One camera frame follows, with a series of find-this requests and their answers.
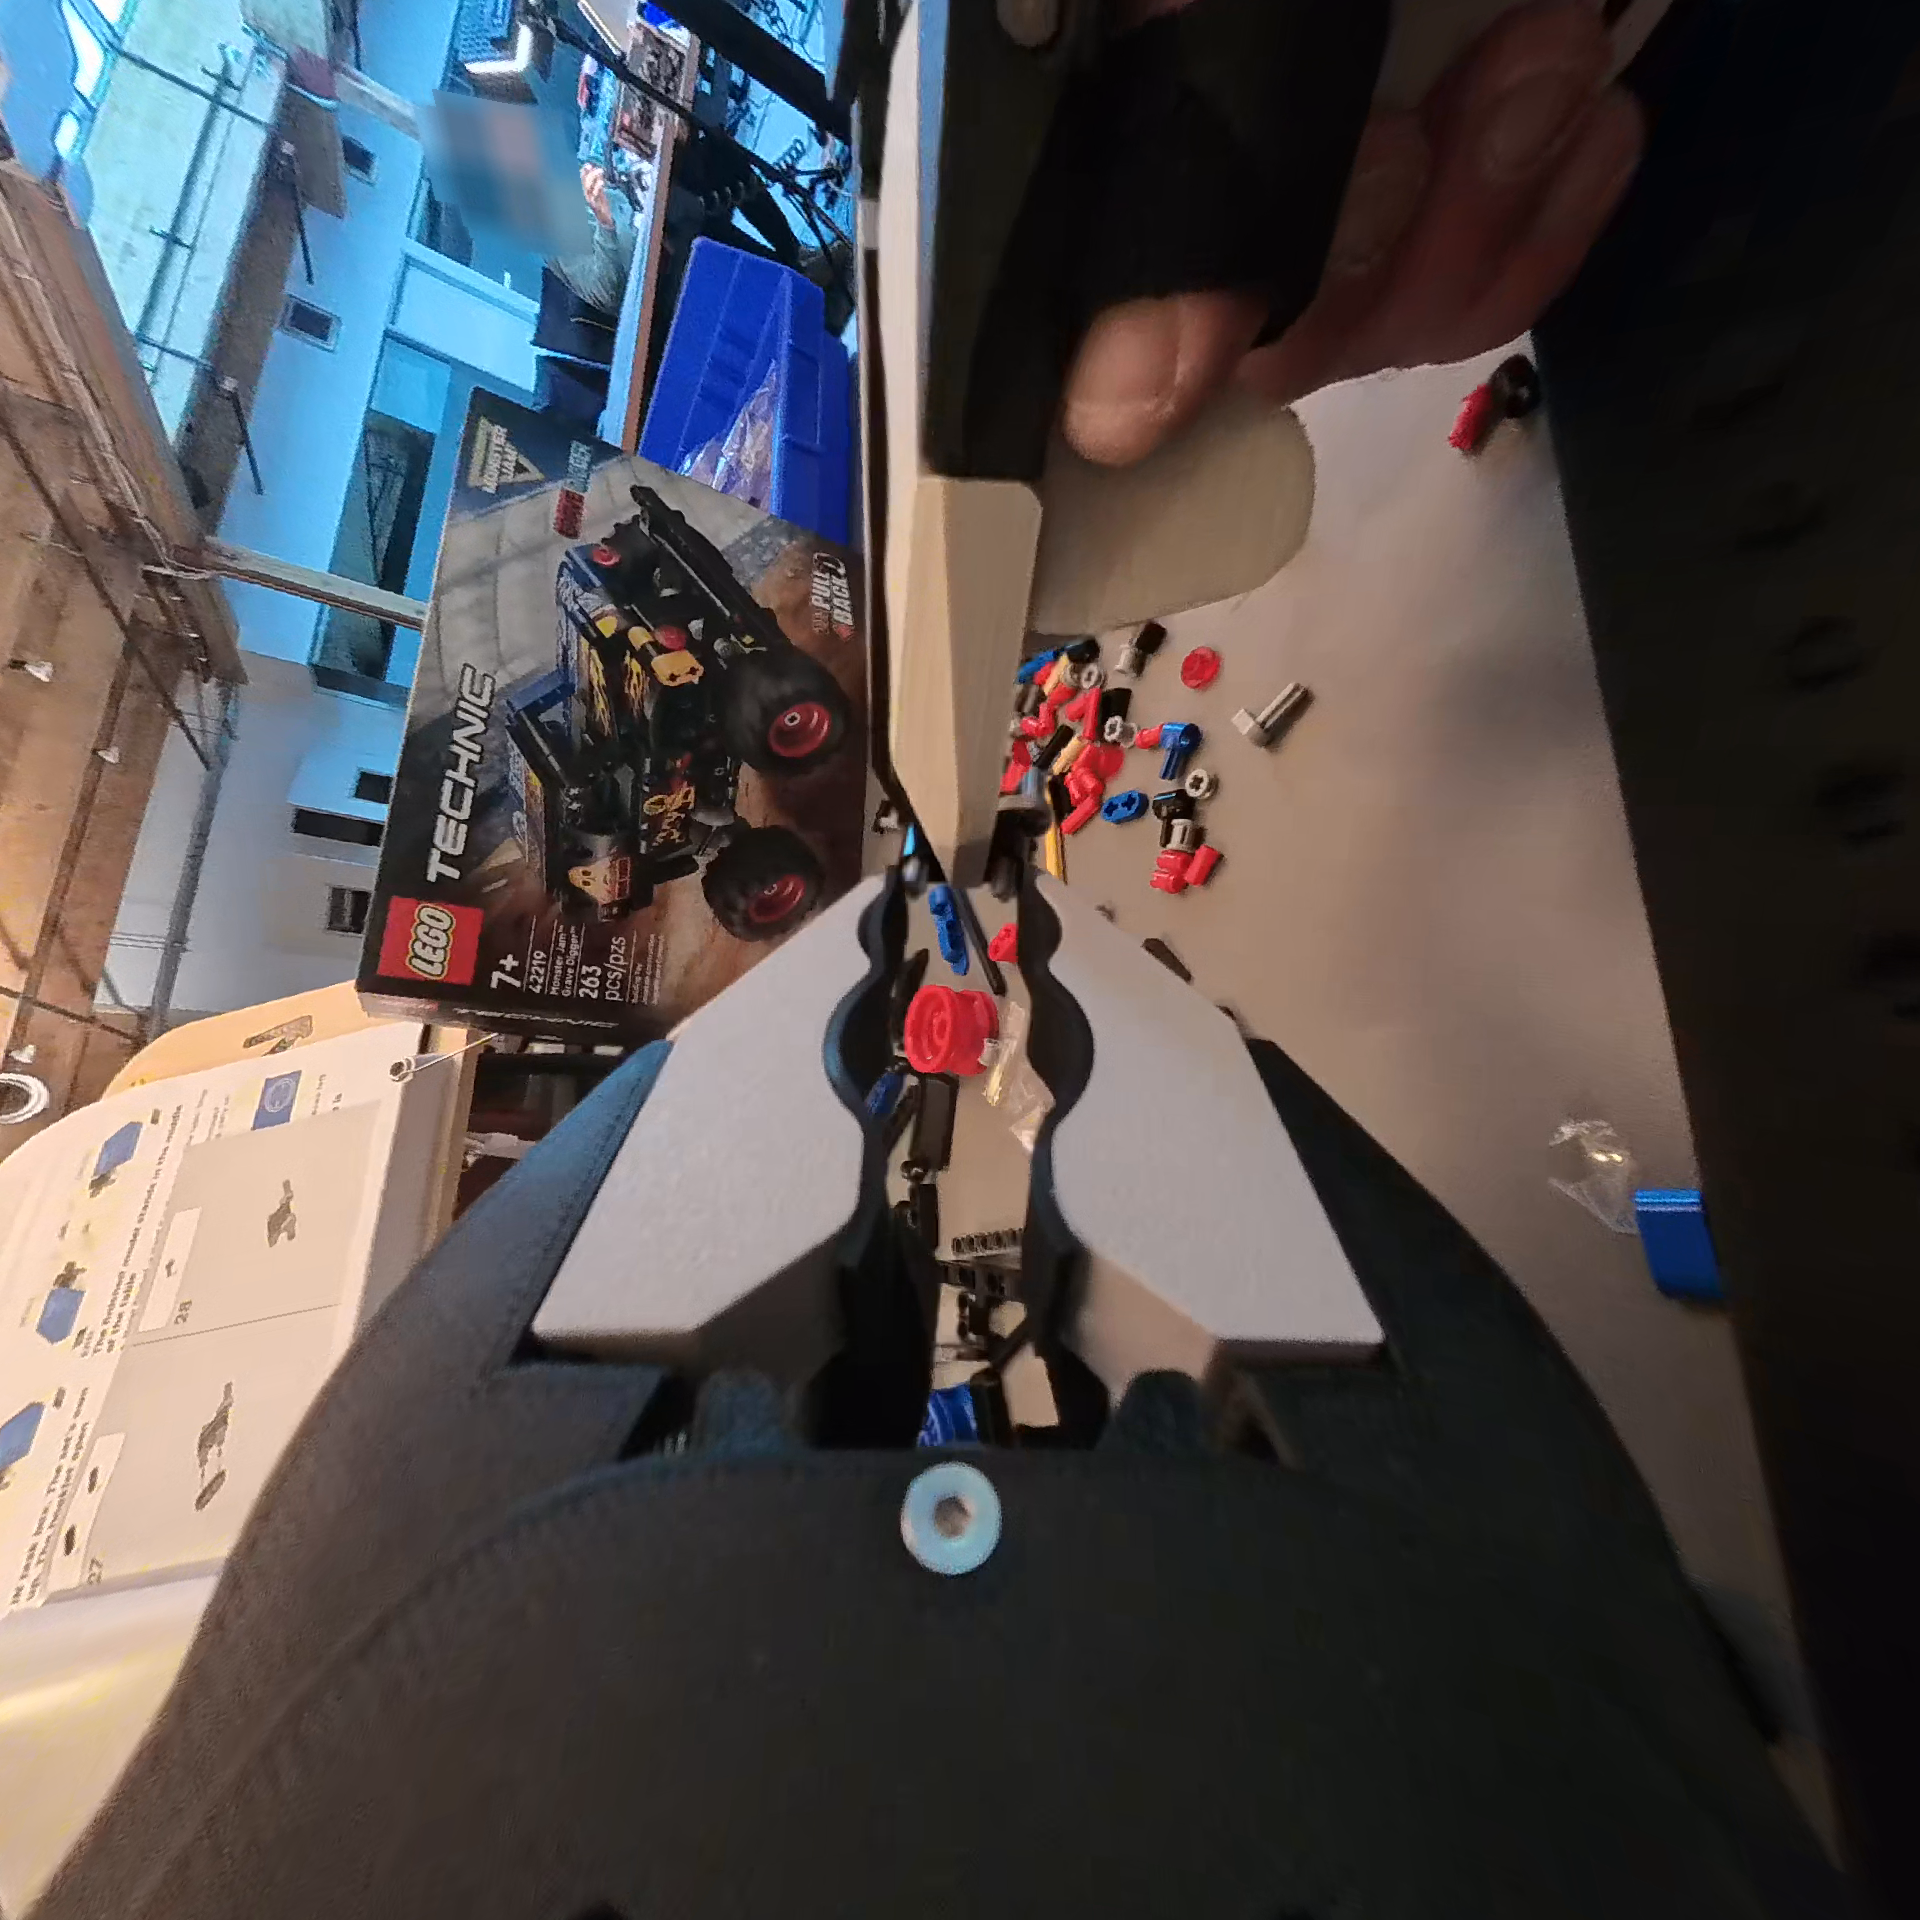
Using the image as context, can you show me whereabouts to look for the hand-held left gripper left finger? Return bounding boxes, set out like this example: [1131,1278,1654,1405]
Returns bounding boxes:
[529,882,925,1445]

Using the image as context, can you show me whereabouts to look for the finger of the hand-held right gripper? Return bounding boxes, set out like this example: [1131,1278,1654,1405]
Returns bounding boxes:
[875,0,1044,890]

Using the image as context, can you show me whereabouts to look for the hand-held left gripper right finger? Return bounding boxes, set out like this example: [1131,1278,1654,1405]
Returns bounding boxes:
[1017,875,1386,1430]

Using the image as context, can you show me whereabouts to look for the grey desk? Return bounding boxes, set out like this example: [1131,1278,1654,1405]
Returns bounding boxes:
[840,330,1848,1802]

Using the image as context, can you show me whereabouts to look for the person's right hand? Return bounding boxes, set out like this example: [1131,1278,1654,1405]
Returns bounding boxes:
[1062,6,1649,469]

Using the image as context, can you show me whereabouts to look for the pile of black beams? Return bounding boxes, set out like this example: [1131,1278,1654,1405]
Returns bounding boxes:
[871,1049,1060,1450]

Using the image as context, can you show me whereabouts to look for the blue storage bin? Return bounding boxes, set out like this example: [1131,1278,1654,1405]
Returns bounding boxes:
[637,234,860,519]

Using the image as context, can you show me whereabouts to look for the large red wheel rim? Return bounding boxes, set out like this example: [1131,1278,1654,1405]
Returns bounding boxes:
[902,984,1001,1080]

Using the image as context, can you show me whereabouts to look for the pile of small connector pins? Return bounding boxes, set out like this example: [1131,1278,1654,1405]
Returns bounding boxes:
[996,617,1231,898]

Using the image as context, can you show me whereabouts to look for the clear plastic scrap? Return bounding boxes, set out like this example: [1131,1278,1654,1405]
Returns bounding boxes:
[1549,1115,1640,1236]

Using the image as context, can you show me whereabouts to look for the small blue brick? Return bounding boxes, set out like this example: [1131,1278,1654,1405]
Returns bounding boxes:
[1633,1188,1725,1300]

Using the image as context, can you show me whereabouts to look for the toy truck set box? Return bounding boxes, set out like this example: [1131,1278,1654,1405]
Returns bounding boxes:
[355,385,876,1037]

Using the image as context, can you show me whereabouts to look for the instruction booklet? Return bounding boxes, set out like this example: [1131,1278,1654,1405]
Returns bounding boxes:
[0,1019,468,1621]

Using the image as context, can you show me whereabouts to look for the red and black connector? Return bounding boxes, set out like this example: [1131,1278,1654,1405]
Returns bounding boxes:
[1447,353,1542,456]

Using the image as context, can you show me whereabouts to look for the black perforated board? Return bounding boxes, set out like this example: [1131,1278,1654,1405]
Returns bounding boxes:
[1531,0,1920,1920]

